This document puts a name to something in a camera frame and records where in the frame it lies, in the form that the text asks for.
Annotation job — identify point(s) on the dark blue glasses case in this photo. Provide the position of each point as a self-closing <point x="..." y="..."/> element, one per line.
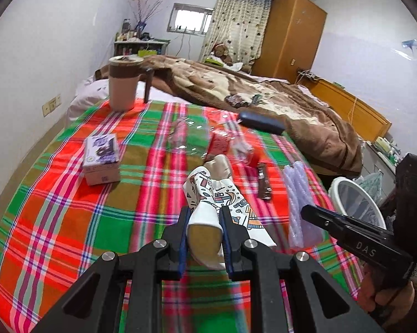
<point x="260" y="122"/>

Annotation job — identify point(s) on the dark crumpled wrapper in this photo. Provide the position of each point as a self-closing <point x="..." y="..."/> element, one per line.
<point x="236" y="101"/>

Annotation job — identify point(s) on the small purple white carton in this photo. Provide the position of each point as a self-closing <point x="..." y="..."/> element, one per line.
<point x="101" y="159"/>

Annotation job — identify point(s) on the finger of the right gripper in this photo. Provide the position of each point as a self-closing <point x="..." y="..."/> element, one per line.
<point x="333" y="220"/>

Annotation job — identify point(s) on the white trash bin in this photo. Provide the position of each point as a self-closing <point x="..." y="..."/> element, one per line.
<point x="350" y="199"/>

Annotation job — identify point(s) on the barred window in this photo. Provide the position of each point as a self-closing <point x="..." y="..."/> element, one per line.
<point x="189" y="19"/>

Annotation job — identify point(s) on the cluttered wall shelf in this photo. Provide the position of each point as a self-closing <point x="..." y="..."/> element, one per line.
<point x="136" y="46"/>

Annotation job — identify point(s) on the wooden headboard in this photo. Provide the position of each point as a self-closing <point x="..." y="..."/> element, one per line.
<point x="366" y="121"/>

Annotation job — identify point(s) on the wall power socket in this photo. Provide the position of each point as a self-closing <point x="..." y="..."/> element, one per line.
<point x="51" y="105"/>

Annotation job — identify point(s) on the plaid colourful blanket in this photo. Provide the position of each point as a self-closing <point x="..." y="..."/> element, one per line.
<point x="71" y="257"/>

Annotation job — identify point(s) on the brown fleece blanket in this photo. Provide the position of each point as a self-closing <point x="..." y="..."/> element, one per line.
<point x="330" y="144"/>

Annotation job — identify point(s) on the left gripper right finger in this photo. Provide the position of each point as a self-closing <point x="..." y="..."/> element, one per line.
<point x="239" y="249"/>

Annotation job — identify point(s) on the green plastic bag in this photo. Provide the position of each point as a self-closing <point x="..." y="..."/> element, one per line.
<point x="372" y="185"/>

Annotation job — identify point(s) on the small green box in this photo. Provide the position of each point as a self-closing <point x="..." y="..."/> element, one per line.
<point x="257" y="99"/>

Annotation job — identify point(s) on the brown teddy bear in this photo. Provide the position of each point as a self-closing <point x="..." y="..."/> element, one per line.
<point x="221" y="51"/>

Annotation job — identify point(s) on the brown snack wrapper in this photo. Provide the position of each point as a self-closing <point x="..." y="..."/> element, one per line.
<point x="264" y="188"/>

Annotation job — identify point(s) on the vase with dry branches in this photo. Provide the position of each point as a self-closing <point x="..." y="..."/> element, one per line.
<point x="143" y="11"/>

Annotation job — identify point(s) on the white bed sheet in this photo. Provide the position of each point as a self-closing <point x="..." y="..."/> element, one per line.
<point x="90" y="92"/>

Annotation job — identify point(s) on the patterned curtain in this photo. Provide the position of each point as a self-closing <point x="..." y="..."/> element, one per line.
<point x="239" y="25"/>

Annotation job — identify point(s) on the clear bottle red label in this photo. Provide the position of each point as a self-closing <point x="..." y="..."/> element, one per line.
<point x="204" y="141"/>

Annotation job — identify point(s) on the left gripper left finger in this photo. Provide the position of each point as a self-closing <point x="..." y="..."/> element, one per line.
<point x="168" y="254"/>

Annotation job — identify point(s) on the beige brown lidded mug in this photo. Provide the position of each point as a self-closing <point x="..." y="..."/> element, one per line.
<point x="124" y="74"/>

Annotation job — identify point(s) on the cream leaf paper cup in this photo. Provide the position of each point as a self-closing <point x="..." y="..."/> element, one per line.
<point x="219" y="167"/>

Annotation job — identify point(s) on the wooden wardrobe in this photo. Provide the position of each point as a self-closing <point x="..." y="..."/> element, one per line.
<point x="291" y="39"/>

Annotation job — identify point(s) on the right hand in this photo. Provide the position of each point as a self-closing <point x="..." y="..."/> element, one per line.
<point x="399" y="302"/>

